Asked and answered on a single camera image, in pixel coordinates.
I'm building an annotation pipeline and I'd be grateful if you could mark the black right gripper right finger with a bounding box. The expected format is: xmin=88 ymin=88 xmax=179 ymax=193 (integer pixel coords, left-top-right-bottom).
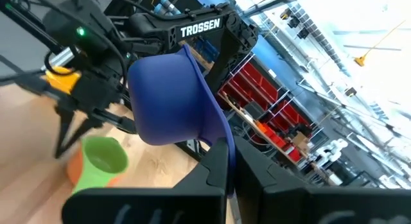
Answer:
xmin=233 ymin=137 xmax=411 ymax=224

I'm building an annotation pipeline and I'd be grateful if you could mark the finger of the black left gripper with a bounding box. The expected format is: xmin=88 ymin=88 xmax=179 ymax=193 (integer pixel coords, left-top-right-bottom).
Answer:
xmin=66 ymin=116 xmax=97 ymax=148
xmin=55 ymin=107 xmax=74 ymax=158

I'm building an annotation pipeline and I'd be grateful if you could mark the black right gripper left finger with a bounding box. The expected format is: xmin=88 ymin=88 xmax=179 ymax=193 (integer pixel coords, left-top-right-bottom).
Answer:
xmin=61 ymin=137 xmax=229 ymax=224

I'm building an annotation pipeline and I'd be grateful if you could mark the green measuring cup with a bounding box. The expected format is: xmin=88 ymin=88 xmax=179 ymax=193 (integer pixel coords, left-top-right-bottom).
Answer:
xmin=72 ymin=136 xmax=129 ymax=194

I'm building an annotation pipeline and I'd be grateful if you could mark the orange measuring cup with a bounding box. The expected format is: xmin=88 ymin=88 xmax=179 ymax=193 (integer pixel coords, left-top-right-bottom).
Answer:
xmin=66 ymin=143 xmax=123 ymax=189

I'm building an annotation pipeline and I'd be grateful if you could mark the navy blue measuring cup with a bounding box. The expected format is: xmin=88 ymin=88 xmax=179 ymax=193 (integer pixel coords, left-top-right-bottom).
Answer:
xmin=127 ymin=44 xmax=237 ymax=199

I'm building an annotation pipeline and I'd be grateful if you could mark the shelf with red bins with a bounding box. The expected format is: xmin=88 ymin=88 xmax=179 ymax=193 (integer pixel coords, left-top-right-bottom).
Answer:
xmin=218 ymin=53 xmax=322 ymax=164

